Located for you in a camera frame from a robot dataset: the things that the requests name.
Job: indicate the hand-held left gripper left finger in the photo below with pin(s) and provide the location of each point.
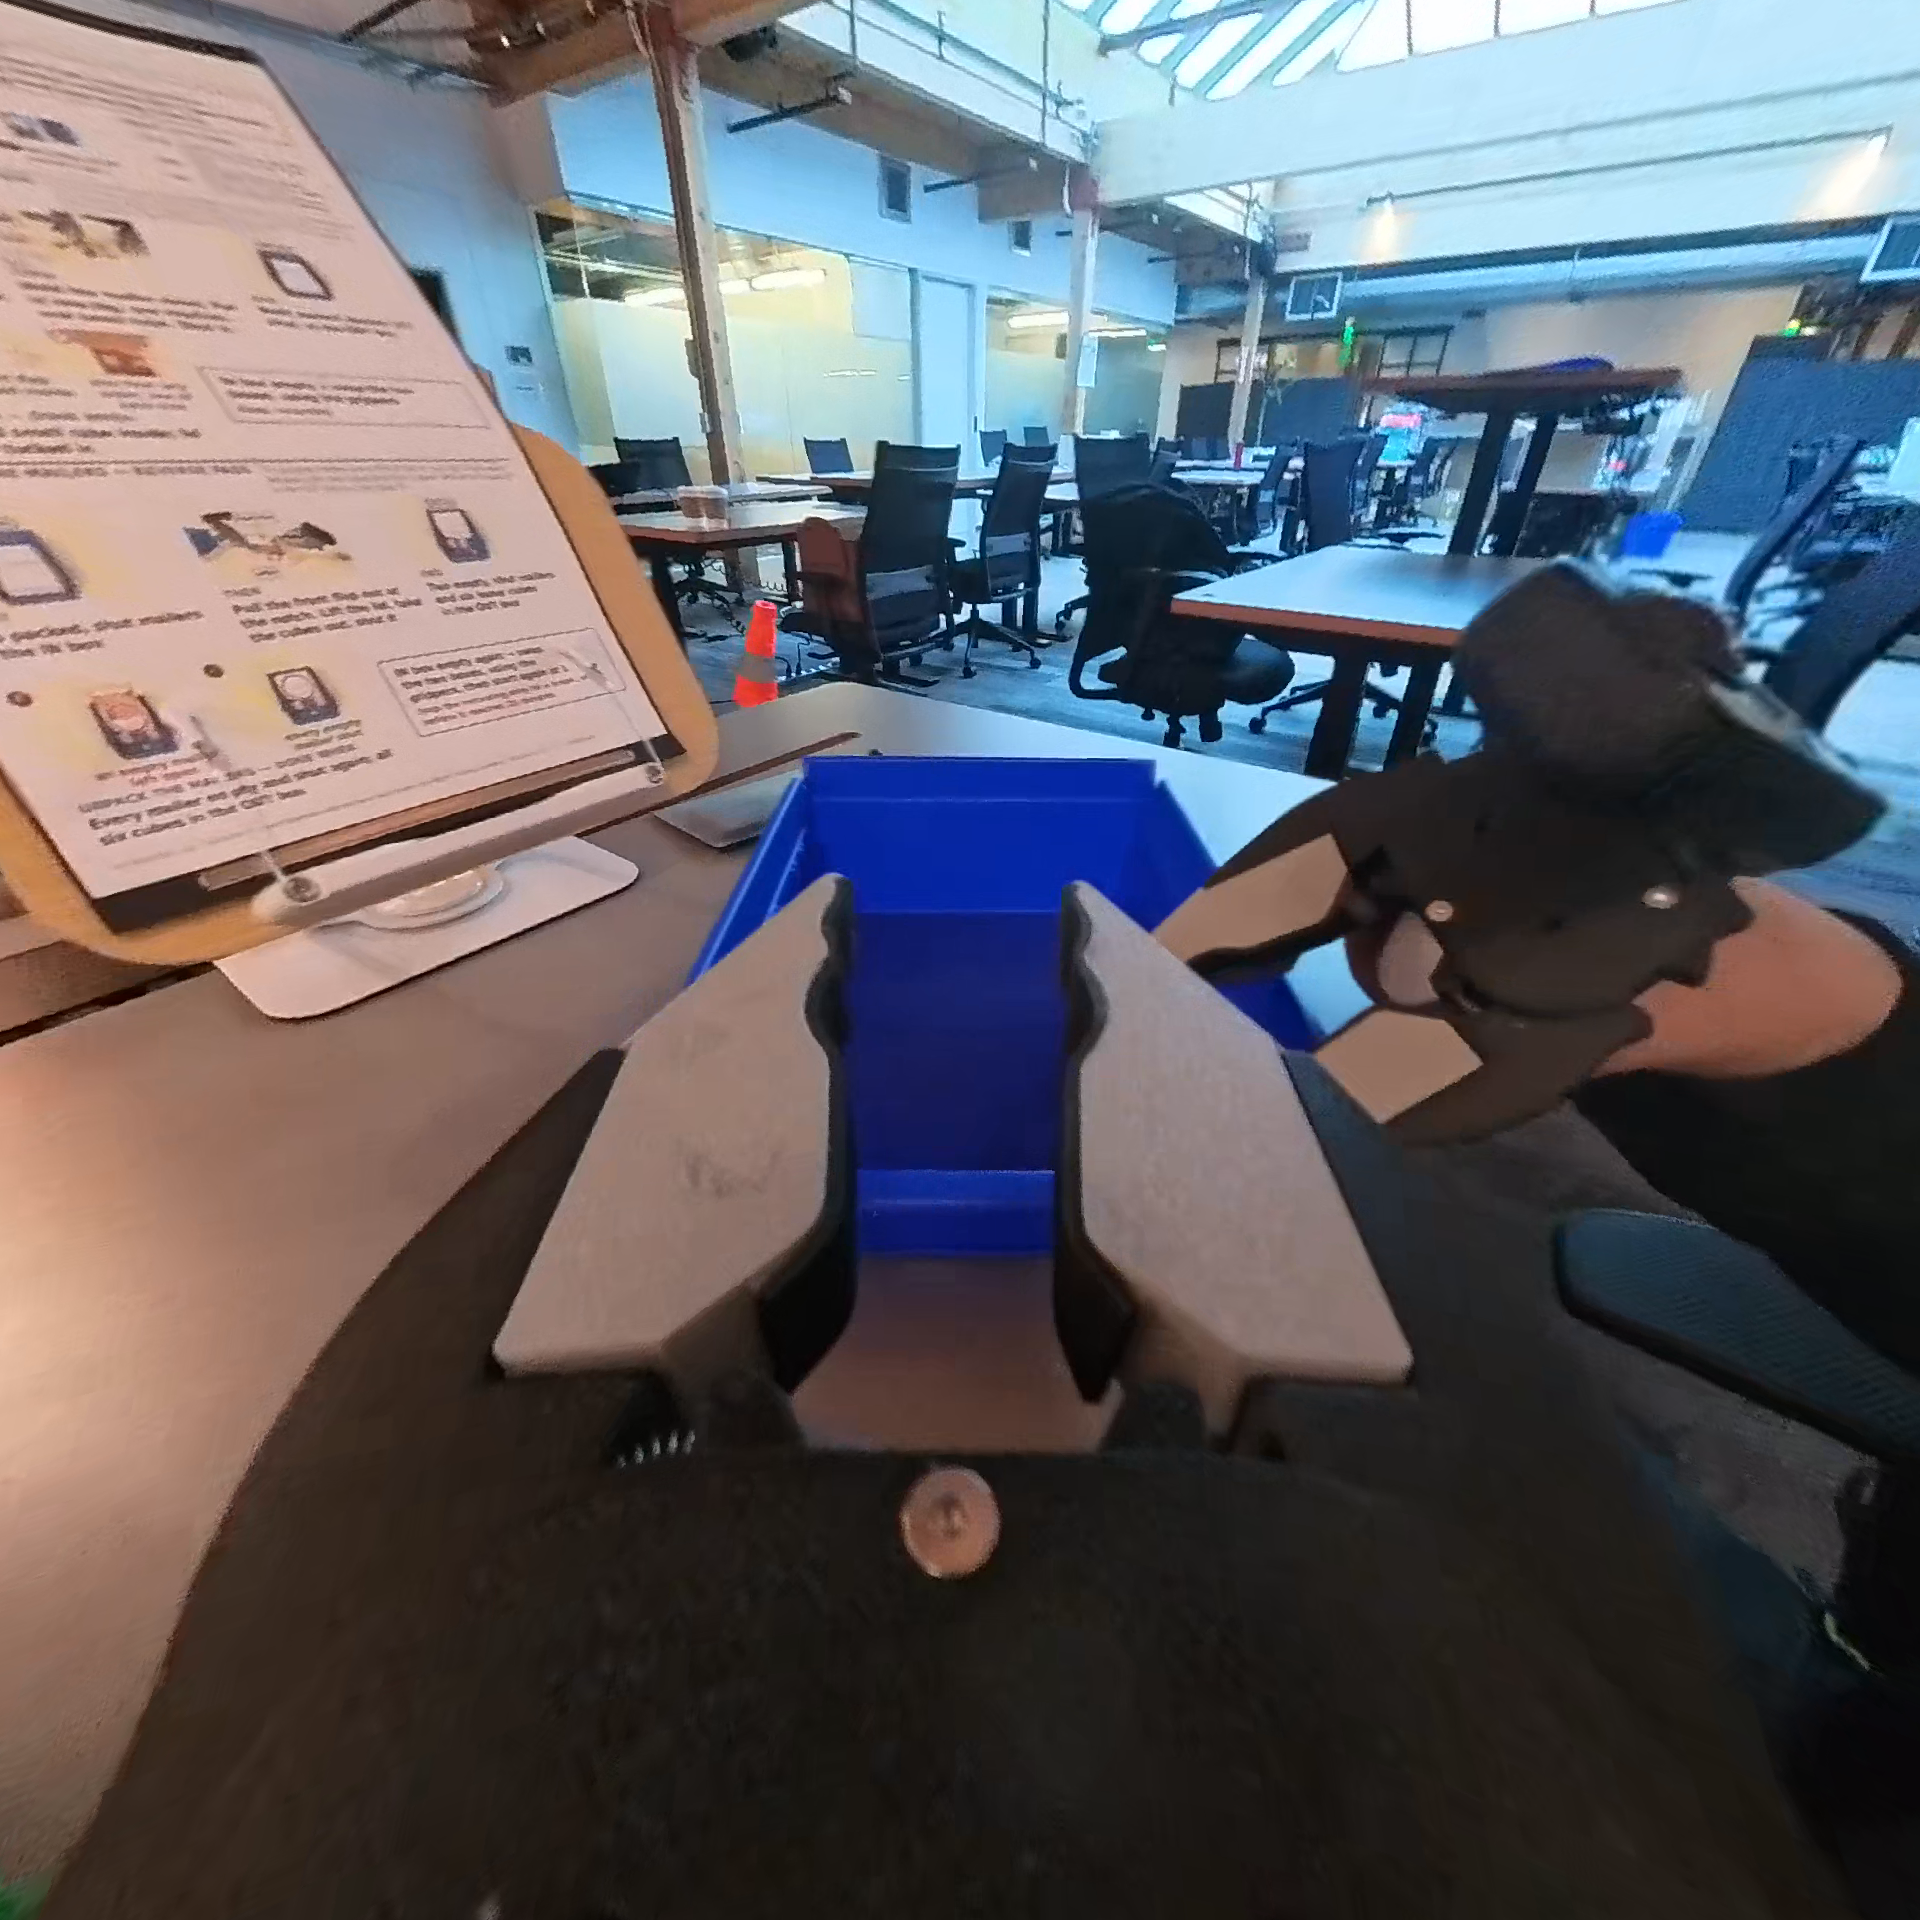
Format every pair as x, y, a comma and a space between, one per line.
674, 1186

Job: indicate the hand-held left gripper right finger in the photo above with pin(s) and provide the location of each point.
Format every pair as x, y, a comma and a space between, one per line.
1215, 1186

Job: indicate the blue plastic bin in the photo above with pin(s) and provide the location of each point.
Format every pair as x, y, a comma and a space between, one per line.
961, 840

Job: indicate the person's right forearm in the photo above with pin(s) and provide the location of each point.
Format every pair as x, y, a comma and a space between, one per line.
1800, 1171

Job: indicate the person's right hand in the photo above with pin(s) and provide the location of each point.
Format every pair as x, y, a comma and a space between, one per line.
1785, 991

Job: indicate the small blue waste bin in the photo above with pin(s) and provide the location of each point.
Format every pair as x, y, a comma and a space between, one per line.
1657, 541

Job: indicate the wooden office desk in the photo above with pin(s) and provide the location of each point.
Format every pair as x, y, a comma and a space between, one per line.
750, 523
1350, 594
1529, 383

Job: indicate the dark acoustic partition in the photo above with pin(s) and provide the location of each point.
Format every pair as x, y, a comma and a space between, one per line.
1770, 435

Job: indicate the grey laptop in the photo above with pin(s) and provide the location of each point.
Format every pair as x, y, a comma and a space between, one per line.
734, 819

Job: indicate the group of black office chairs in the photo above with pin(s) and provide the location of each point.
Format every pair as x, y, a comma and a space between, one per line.
1170, 600

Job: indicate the orange traffic cone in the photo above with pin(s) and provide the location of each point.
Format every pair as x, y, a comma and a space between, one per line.
758, 676

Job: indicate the dark swivel chair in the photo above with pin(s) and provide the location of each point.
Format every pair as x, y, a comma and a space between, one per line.
1724, 1306

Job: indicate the printed instruction sheet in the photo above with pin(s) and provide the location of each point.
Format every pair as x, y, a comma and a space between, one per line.
300, 451

